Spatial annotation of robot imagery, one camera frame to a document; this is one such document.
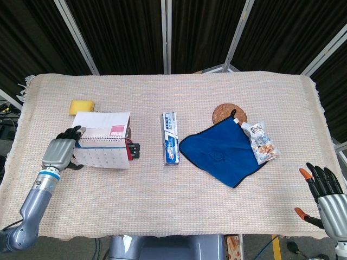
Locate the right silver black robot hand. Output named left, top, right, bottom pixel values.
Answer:
left=294, top=162, right=347, bottom=244

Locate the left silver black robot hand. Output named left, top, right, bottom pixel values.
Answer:
left=41, top=125, right=87, bottom=172

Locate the white desk calendar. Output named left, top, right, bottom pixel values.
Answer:
left=72, top=110, right=132, bottom=170

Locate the yellow sponge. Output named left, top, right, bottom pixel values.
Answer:
left=69, top=100, right=97, bottom=117

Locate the black box with red marks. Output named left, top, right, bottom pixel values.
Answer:
left=128, top=142, right=142, bottom=161

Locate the silver blue snack bag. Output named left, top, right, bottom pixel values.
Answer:
left=240, top=120, right=281, bottom=166

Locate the blue white toothpaste box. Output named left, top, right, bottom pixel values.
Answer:
left=162, top=112, right=181, bottom=167

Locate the beige woven tablecloth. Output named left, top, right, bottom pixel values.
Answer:
left=0, top=72, right=335, bottom=242

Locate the dark pleated screen panel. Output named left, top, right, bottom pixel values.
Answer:
left=171, top=0, right=249, bottom=74
left=65, top=0, right=166, bottom=75
left=0, top=0, right=94, bottom=94
left=230, top=0, right=347, bottom=75

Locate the blue cloth black trim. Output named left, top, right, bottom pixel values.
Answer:
left=178, top=108, right=268, bottom=189

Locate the round woven rattan coaster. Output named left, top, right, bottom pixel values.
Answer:
left=211, top=103, right=248, bottom=126

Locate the grey robot torso base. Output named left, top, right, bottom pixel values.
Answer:
left=108, top=235, right=227, bottom=260

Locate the blue floor cable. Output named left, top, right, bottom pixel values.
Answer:
left=260, top=237, right=273, bottom=260

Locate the white screen frame post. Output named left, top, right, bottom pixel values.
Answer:
left=300, top=26, right=347, bottom=77
left=221, top=0, right=256, bottom=73
left=159, top=0, right=173, bottom=74
left=53, top=0, right=100, bottom=76

